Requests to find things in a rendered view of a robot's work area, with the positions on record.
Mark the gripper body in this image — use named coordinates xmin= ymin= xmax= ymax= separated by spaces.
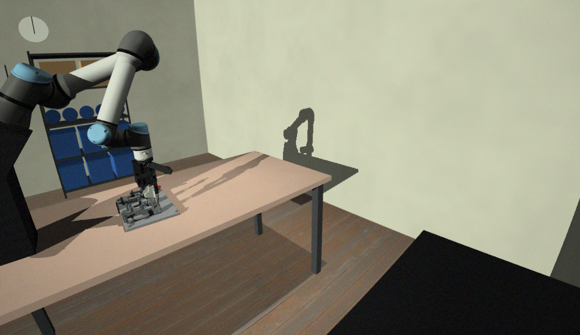
xmin=132 ymin=157 xmax=157 ymax=188

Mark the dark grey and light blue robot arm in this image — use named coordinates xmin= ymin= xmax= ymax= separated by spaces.
xmin=0 ymin=30 xmax=160 ymax=161

